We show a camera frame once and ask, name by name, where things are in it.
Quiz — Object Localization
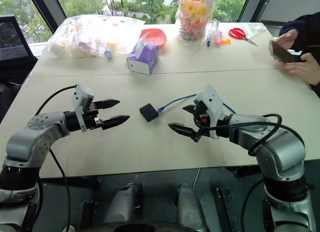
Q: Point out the purple tissue box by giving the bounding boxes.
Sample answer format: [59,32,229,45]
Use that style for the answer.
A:
[126,33,160,76]

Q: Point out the blue and yellow tube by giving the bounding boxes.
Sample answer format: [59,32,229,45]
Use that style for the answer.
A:
[104,42,117,60]

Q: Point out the grey rounded robot leg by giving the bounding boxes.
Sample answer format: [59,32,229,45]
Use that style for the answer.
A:
[102,182,144,225]
[175,183,209,232]

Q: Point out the person's dark left sleeve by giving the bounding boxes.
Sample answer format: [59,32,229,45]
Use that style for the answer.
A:
[308,82,320,98]

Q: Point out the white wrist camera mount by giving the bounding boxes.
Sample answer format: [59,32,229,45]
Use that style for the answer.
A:
[193,84,226,140]
[71,83,95,133]

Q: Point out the red handled scissors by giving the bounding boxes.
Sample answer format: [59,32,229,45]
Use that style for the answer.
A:
[228,27,259,47]

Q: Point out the black window frame post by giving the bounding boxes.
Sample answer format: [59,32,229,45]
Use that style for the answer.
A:
[26,0,68,34]
[237,0,275,23]

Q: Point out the small clear plastic bag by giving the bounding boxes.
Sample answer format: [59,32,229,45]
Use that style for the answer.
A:
[246,23,268,40]

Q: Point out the person's right hand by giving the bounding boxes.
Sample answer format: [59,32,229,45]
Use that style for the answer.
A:
[276,29,300,52]

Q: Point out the blue cable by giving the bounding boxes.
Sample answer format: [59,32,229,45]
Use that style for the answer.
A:
[156,93,236,118]

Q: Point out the person's left hand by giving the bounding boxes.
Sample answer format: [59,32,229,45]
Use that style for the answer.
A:
[279,52,320,87]

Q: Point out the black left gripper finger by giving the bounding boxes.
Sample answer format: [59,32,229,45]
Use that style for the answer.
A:
[100,115,131,131]
[97,99,121,110]

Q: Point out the black mesh office chair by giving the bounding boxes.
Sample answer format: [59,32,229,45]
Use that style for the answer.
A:
[0,14,39,87]

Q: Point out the person's dark sleeve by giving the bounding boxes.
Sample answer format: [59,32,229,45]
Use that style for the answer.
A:
[308,82,320,98]
[278,12,320,58]

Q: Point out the person's dark right sleeve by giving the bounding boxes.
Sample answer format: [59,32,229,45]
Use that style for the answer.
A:
[278,12,320,58]

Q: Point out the black table leg bracket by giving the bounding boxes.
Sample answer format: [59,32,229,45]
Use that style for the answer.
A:
[80,199,99,229]
[215,186,241,232]

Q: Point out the thin white cable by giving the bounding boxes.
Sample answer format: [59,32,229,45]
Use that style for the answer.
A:
[191,168,201,193]

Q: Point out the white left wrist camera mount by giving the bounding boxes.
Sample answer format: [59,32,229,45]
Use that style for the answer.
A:
[71,83,95,133]

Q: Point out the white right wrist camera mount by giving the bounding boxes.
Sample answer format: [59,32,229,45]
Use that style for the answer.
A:
[193,84,226,140]

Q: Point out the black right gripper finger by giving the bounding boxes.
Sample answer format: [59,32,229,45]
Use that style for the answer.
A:
[167,122,199,142]
[182,104,198,115]

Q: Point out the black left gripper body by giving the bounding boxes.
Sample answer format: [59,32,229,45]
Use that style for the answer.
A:
[83,102,104,131]

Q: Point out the small black plastic box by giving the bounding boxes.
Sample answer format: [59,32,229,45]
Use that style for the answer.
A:
[139,103,160,123]

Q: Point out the red plastic bowl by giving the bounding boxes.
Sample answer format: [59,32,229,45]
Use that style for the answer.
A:
[138,28,168,49]

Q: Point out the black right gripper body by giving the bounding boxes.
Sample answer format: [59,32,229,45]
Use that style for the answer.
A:
[193,101,212,143]

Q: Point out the large clear plastic bag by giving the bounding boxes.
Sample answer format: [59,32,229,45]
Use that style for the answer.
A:
[41,14,146,60]

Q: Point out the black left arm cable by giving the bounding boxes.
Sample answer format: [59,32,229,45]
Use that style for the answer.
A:
[34,84,78,232]

